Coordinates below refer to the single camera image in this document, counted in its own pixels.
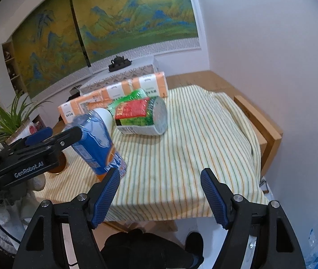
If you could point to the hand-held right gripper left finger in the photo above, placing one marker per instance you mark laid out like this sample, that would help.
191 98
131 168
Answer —
105 197

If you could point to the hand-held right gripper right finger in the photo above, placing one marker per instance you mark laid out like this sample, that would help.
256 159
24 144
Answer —
214 199

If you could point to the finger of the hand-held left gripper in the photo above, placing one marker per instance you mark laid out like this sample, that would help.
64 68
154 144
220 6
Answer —
39 136
65 138

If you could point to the blue label drink bottle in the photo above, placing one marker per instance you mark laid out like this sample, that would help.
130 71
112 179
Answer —
98 145

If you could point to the green instant noodle cup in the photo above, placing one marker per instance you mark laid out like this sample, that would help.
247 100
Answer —
139 115

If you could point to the copper round lid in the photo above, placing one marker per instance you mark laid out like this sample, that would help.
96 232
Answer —
59 164

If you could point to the green potted plant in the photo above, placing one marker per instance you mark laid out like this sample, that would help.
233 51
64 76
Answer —
16 117

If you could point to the orange tissue pack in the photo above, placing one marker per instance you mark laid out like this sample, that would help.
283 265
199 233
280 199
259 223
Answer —
136 85
76 108

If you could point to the striped yellow tablecloth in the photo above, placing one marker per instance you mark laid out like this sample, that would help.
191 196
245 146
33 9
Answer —
192 151

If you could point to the person's legs in dark pants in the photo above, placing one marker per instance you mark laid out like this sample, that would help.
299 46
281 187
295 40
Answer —
147 249

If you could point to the white cloth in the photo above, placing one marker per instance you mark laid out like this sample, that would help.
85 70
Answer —
13 215

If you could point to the wooden table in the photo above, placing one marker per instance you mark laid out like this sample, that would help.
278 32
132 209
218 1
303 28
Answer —
265 129

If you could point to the dark teapot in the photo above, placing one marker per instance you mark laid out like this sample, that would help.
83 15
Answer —
119 64

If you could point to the white patterned box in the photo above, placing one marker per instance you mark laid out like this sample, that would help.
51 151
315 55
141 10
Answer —
136 67

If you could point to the wooden wall shelf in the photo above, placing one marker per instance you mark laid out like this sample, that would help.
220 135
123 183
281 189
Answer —
12 67

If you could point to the landscape wall painting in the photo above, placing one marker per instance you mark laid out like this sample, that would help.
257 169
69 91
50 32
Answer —
114 22

